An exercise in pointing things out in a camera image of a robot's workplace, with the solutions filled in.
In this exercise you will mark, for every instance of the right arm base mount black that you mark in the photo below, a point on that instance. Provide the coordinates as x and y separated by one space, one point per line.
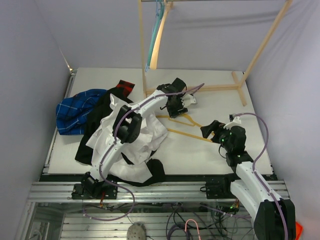
219 186

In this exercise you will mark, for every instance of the blue plaid shirt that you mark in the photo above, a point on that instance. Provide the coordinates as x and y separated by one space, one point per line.
72 112

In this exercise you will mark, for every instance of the yellow plastic hanger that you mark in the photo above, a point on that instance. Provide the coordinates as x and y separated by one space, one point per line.
183 125

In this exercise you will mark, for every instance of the grey perforated shoe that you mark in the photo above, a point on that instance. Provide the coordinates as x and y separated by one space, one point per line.
137 231

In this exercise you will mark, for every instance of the orange box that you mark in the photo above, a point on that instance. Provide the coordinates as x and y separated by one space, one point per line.
299 230

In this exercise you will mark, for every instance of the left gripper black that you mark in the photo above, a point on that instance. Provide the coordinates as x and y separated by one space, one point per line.
174 114

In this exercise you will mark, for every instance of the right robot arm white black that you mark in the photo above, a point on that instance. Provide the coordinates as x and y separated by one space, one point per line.
274 218

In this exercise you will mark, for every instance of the red black plaid garment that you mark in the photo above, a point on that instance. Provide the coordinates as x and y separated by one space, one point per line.
126 87

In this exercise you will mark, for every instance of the aluminium frame rail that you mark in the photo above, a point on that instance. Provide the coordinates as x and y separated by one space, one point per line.
61 192

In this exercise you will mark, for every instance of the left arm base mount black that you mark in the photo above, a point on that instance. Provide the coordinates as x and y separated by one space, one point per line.
100 191

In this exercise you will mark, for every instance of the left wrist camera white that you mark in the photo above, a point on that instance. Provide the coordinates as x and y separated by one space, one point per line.
188 100

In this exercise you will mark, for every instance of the white shirt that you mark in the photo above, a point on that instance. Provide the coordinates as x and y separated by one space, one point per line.
125 131

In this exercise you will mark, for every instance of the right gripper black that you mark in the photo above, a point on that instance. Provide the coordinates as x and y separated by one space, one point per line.
215 126

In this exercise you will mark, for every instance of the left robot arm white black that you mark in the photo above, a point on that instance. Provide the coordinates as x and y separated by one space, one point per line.
122 144

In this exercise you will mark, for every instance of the teal plastic hanger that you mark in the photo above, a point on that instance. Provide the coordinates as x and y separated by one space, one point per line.
157 3

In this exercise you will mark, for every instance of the light wooden hanger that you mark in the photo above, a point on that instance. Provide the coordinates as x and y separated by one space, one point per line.
157 32

